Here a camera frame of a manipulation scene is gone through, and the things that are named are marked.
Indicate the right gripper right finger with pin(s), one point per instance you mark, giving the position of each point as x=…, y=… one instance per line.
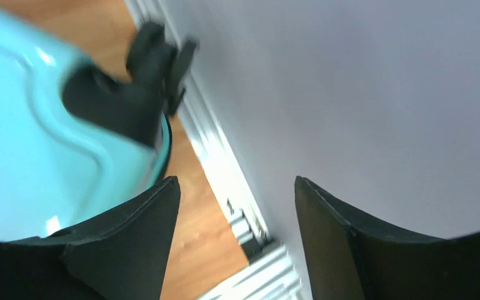
x=351, y=254

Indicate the pink and teal kids suitcase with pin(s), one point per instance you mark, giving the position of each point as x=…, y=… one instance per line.
x=75, y=141

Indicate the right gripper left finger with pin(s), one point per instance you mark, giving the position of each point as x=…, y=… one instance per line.
x=121, y=253

